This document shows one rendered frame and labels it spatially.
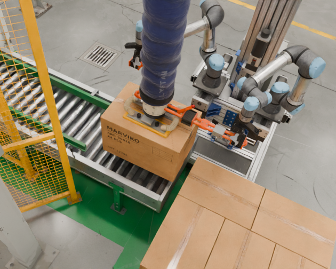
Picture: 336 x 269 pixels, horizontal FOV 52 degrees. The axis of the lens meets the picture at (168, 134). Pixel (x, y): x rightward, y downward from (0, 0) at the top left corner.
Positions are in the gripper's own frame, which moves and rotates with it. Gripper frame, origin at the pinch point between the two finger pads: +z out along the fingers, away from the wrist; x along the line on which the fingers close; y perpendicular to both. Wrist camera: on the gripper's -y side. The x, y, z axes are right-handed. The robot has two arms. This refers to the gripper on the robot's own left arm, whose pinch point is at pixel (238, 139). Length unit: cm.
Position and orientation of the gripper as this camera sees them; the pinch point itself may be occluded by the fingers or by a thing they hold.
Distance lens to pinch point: 225.0
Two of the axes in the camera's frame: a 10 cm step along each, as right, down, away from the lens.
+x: -4.5, 6.8, -5.8
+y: -8.9, -4.2, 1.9
